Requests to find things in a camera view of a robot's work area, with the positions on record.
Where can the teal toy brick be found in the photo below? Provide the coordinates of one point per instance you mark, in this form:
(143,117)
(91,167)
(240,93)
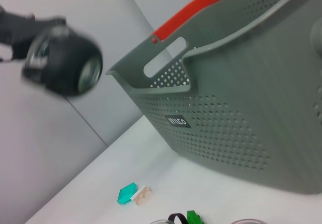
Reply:
(127,193)

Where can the green toy brick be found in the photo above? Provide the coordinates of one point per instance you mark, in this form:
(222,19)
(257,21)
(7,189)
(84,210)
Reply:
(193,217)

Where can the pale pink toy brick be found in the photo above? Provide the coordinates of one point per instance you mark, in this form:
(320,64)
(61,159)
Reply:
(141,196)

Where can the grey perforated storage bin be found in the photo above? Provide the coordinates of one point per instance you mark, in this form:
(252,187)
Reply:
(239,108)

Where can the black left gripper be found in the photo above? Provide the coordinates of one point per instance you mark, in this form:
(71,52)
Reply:
(12,25)

